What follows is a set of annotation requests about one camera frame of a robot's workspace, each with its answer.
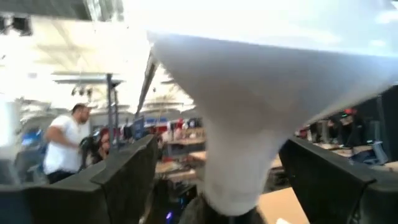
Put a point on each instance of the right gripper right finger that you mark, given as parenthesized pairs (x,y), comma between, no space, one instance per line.
(335,199)

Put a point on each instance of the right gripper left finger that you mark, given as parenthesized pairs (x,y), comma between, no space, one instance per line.
(93,202)

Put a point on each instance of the beige wooden desk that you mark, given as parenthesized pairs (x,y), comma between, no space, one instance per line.
(280,205)

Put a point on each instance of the person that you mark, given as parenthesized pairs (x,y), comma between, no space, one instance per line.
(351,130)
(62,149)
(101,146)

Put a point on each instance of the black gantry frame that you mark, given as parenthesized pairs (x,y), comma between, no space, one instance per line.
(109,109)

